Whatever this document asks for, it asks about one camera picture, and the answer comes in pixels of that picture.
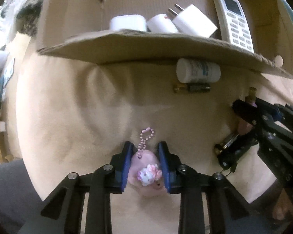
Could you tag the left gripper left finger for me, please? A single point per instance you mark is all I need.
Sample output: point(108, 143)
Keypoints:
point(62, 209)

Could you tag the pink kitty keychain pouch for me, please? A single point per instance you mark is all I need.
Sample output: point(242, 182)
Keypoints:
point(145, 173)

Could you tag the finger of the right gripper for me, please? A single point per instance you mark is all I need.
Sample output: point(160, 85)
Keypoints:
point(256, 117)
point(275, 110)

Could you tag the black beige shaggy rug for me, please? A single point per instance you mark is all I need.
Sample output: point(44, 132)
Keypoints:
point(27, 18)

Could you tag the white air conditioner remote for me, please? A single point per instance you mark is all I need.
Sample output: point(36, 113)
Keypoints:
point(233, 24)

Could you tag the white earbud case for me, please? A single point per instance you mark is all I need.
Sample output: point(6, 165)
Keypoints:
point(133, 22)

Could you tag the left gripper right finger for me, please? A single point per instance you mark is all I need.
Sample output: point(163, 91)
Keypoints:
point(228, 211)

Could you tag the person's right hand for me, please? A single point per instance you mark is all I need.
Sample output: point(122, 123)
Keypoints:
point(283, 207)

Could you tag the black flashlight with strap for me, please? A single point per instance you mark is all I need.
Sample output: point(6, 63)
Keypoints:
point(232, 148)

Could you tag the white blue-label pill bottle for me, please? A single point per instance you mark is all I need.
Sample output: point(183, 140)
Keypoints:
point(197, 71)

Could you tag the pink small bottle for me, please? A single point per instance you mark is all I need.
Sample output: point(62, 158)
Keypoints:
point(244, 125)

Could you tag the white USB charger plug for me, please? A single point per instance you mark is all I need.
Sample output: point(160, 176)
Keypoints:
point(192, 21)

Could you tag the white red-label pill bottle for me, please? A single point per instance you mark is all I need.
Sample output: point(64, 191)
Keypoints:
point(161, 23)

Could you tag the brown cardboard box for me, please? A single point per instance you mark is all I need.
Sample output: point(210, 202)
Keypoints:
point(252, 34)

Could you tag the gold black AA battery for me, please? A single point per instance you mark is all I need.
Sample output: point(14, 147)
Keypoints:
point(191, 88)

